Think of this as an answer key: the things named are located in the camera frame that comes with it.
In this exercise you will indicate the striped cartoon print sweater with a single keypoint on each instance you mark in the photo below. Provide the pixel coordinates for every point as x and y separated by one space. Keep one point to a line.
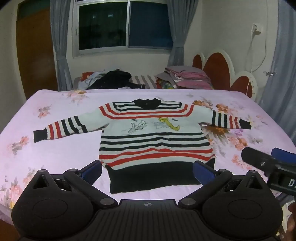
150 139

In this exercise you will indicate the grey window curtain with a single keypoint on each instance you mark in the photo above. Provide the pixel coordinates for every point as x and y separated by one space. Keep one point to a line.
177 34
61 58

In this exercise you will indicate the red and white headboard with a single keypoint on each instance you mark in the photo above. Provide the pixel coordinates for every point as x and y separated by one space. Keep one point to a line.
217 67

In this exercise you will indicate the pink floral bed sheet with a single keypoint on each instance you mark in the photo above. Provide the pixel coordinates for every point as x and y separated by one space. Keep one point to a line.
57 150

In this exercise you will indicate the grey striped mattress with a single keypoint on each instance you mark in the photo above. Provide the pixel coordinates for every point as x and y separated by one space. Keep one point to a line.
145 81

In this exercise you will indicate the black clothes pile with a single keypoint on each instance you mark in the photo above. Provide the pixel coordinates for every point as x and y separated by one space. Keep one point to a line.
115 78

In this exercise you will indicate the stack of folded pink blankets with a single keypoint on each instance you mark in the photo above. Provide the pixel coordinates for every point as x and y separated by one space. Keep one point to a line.
187 77

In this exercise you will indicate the brown wooden door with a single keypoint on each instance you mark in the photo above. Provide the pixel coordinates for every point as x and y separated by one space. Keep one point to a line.
34 58

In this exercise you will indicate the person's right hand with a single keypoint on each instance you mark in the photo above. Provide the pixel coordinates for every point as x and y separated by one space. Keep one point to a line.
291 222

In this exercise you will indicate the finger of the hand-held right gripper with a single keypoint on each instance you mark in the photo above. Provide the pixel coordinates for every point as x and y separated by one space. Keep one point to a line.
283 156
256 158

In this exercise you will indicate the light coloured clothes pile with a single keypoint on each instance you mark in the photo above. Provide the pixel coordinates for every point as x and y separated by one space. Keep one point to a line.
89 81

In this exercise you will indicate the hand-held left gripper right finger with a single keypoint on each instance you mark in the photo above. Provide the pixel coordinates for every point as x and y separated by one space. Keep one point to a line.
202 172

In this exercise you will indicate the curtain clip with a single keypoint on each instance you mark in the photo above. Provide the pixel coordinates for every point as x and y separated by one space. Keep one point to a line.
270 73

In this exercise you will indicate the blue grey curtain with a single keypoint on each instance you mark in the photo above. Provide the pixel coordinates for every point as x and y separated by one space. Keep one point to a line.
282 69

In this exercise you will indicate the sliding glass window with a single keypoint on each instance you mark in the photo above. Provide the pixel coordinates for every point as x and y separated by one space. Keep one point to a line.
104 25

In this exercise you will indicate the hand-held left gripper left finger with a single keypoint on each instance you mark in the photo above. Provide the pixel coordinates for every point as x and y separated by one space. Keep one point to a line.
91 172

